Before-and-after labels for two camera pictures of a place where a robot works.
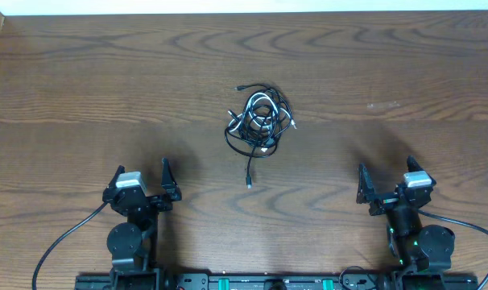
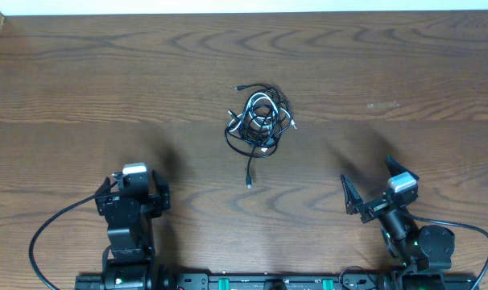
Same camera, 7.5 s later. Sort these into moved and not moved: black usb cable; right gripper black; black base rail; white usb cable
Moved: right gripper black
Not moved: black base rail; black usb cable; white usb cable
